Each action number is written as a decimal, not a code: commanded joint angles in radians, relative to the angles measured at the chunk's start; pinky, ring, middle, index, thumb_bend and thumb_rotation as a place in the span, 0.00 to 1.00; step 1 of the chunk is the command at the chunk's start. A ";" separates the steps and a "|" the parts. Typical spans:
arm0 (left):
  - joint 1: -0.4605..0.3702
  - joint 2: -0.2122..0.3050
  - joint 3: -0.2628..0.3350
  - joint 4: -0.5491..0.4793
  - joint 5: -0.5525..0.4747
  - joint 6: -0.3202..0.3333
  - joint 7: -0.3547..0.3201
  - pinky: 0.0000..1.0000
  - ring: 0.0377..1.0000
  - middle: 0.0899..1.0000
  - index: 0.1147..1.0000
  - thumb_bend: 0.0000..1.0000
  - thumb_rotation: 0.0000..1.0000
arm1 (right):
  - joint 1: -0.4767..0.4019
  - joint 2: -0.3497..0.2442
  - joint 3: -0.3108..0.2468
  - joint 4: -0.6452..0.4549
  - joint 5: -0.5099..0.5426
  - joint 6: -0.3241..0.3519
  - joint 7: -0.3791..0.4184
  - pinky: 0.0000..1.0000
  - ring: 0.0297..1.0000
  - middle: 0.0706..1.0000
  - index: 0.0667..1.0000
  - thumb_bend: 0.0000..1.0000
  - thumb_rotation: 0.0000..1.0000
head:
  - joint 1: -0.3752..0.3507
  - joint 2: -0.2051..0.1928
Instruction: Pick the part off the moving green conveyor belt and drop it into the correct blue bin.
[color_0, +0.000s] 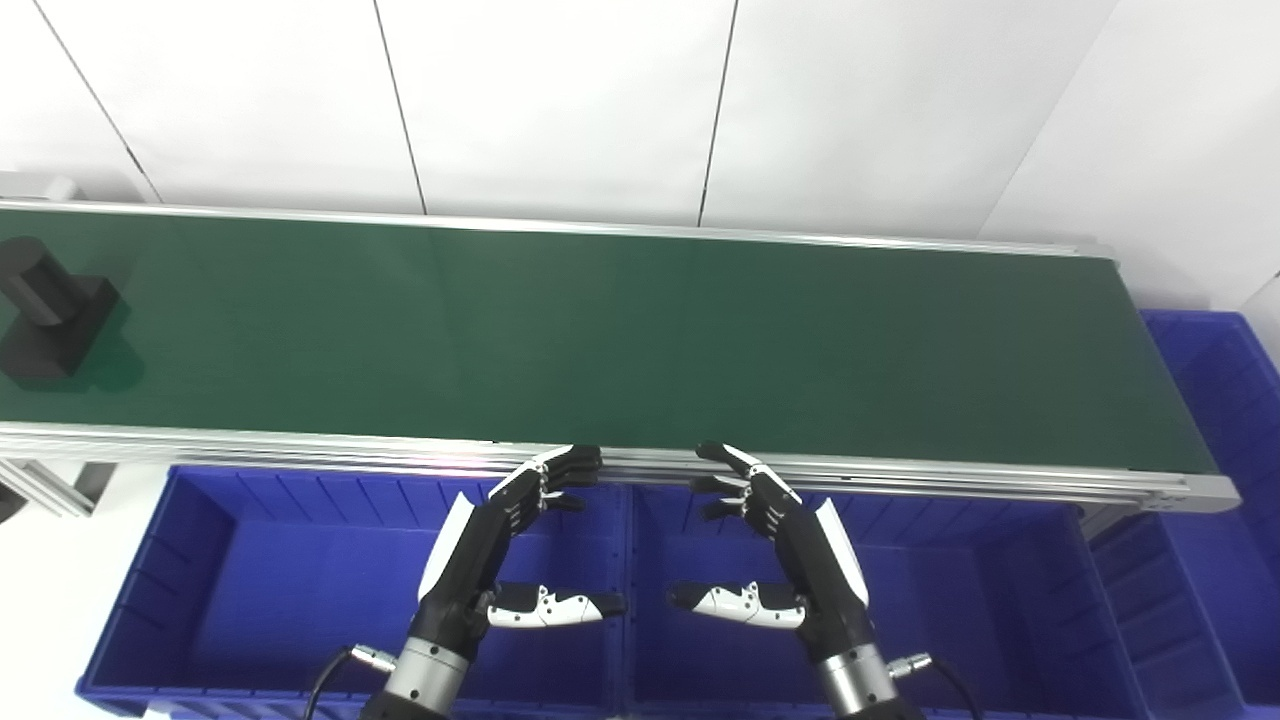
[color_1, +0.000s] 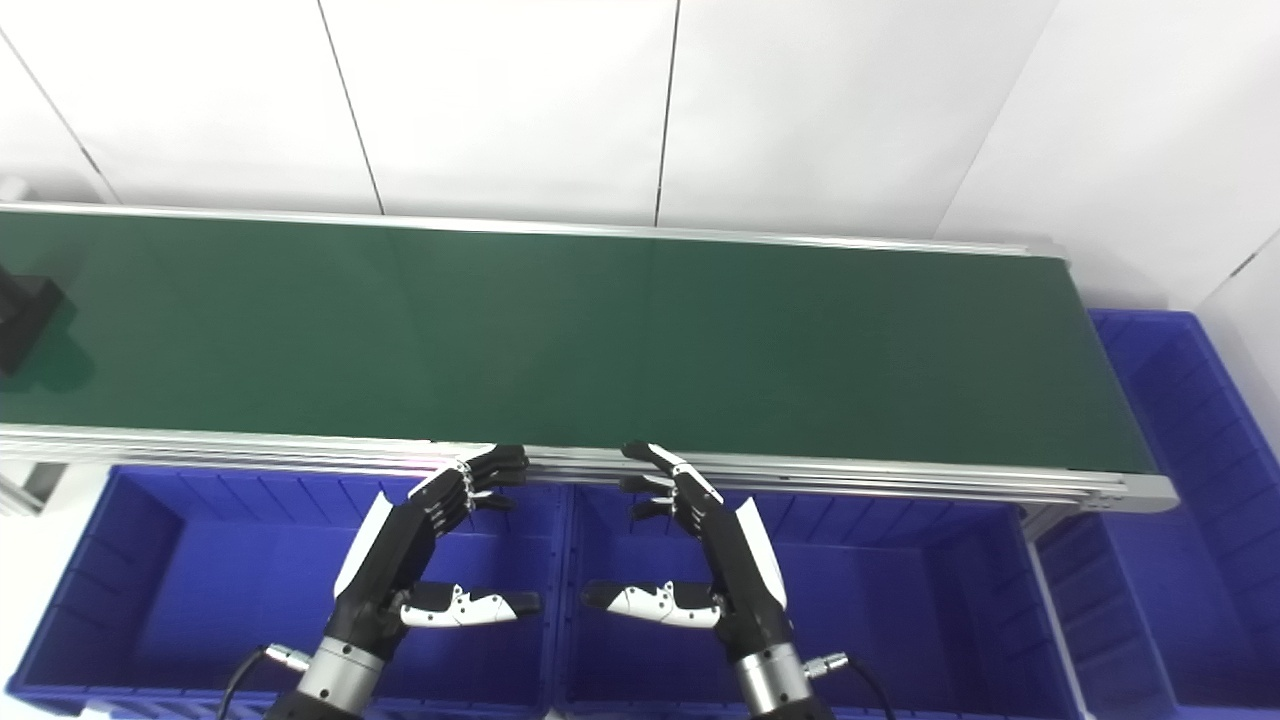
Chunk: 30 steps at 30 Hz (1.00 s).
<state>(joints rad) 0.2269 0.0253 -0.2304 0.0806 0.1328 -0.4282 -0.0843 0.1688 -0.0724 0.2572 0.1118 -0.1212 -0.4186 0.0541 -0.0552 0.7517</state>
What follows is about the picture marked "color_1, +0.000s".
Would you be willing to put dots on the blue plastic bin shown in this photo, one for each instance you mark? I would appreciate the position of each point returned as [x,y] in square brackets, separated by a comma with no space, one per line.
[1190,520]
[900,610]
[200,590]

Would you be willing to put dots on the green conveyor belt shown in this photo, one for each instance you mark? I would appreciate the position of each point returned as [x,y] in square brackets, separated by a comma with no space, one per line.
[600,330]

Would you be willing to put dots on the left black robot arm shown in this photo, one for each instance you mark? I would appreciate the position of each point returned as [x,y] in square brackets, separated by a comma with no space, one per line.
[335,680]

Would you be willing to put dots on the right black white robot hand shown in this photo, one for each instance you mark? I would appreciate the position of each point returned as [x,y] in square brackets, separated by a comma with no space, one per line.
[745,575]

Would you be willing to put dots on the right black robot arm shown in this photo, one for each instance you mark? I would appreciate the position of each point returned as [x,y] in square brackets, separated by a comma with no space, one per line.
[772,685]

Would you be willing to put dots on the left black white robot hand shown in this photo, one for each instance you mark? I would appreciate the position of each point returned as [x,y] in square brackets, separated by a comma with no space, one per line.
[385,560]

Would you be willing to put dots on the black cylinder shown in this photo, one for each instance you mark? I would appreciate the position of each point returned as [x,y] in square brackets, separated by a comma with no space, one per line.
[22,315]

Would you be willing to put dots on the aluminium conveyor leg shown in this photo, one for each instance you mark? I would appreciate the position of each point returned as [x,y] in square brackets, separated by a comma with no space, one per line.
[30,490]
[1050,580]

